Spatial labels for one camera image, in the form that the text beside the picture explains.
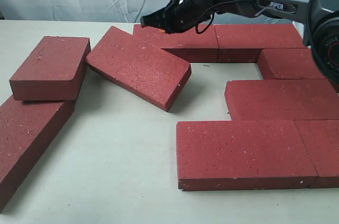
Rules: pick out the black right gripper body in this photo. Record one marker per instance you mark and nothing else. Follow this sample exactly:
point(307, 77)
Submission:
point(179, 16)

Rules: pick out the red brick with groove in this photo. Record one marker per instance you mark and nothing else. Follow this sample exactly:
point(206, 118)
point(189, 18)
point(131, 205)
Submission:
point(150, 72)

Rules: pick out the red brick with white specks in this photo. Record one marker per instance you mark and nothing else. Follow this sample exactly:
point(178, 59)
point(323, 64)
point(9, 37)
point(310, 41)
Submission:
point(53, 71)

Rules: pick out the long red brick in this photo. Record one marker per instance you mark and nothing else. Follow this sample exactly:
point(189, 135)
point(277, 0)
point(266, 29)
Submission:
point(27, 129)

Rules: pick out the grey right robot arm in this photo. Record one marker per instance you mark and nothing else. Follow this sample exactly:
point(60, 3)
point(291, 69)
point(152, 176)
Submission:
point(319, 18)

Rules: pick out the back left red brick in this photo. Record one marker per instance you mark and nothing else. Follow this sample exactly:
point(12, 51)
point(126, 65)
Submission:
point(189, 46)

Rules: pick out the back right red brick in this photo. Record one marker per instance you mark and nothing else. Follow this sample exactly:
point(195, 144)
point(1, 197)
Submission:
point(242, 43)

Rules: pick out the second row right brick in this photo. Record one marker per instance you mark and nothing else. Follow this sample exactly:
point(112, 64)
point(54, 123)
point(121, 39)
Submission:
point(288, 64)

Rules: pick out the third row red brick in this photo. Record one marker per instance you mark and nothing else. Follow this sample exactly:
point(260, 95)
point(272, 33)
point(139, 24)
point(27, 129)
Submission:
point(281, 99)

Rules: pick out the front large red brick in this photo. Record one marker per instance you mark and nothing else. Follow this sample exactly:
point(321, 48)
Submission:
point(242, 155)

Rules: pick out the front right red brick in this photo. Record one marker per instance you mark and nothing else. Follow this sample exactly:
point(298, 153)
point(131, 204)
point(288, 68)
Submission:
point(321, 140)

